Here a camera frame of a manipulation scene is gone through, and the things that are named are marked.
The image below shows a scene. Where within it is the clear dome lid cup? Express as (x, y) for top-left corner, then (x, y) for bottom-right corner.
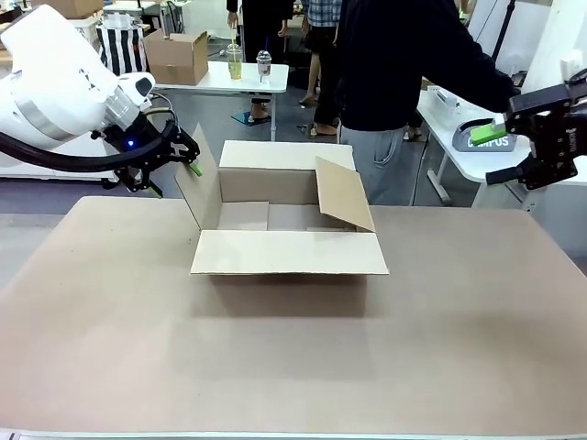
(255, 49), (272, 86)

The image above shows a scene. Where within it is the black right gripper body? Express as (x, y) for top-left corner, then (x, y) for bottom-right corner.
(506, 84), (587, 190)

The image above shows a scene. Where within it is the white folding table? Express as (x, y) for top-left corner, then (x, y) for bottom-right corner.
(153, 61), (290, 141)

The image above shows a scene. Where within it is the cardboard box on shelf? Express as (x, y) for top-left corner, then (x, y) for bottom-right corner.
(45, 0), (105, 19)

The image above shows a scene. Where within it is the plastic cup yellow drink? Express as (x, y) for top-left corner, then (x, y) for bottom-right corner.
(225, 27), (245, 82)

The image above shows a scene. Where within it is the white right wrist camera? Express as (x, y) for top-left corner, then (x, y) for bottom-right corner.
(559, 49), (586, 83)

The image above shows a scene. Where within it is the white rounded work table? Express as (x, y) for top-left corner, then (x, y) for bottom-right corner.
(415, 86), (587, 207)

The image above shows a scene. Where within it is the black stand pole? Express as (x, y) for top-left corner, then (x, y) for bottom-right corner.
(493, 0), (517, 61)

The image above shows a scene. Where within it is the person in dark sweatshirt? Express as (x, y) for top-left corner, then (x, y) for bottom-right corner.
(334, 0), (524, 206)

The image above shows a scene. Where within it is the white board panel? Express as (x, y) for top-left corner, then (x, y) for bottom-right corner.
(467, 0), (551, 88)

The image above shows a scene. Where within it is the bystander in plaid shirt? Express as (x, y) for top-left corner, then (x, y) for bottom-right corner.
(298, 0), (344, 109)

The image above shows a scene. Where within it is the bystander in black clothes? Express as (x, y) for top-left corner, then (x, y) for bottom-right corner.
(226, 0), (294, 125)

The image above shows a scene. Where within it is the black white striped bag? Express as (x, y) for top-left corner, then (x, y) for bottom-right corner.
(95, 13), (151, 77)

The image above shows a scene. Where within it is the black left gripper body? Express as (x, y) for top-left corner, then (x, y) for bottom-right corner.
(91, 112), (184, 193)

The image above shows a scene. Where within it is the bystander in black trousers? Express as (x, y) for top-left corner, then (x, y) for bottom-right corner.
(310, 49), (343, 138)

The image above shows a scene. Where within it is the grey bag white lettering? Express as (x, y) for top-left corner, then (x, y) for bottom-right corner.
(451, 117), (513, 151)

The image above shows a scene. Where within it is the brown cardboard shipping box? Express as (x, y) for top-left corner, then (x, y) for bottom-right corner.
(173, 122), (391, 320)

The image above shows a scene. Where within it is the person's dark-sleeved forearm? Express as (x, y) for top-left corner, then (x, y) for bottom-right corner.
(462, 40), (523, 114)

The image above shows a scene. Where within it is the open brown cardboard carton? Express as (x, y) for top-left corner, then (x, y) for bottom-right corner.
(144, 29), (210, 87)

